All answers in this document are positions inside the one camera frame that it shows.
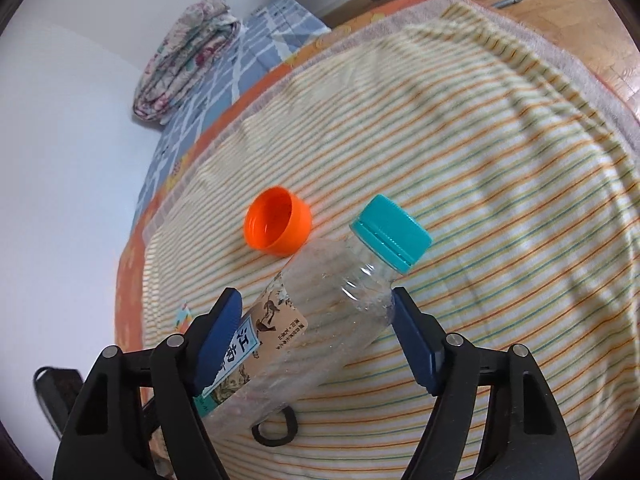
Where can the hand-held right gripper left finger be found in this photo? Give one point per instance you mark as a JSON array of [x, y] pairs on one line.
[[220, 340]]

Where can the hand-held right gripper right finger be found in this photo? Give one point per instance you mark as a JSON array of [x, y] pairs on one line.
[[415, 345]]

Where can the clear bottle with teal cap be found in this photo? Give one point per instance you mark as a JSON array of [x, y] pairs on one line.
[[325, 310]]

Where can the orange bottle cap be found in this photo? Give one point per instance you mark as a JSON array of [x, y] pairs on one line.
[[295, 230]]

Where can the dark blurry object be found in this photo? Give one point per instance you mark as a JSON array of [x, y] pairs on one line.
[[55, 400]]

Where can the yellow striped towel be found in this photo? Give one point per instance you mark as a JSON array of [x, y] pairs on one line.
[[475, 160]]

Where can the folded floral quilt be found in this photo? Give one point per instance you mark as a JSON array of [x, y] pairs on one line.
[[185, 55]]

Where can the bed with blue checked sheet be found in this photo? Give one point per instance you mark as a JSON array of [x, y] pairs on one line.
[[250, 50]]

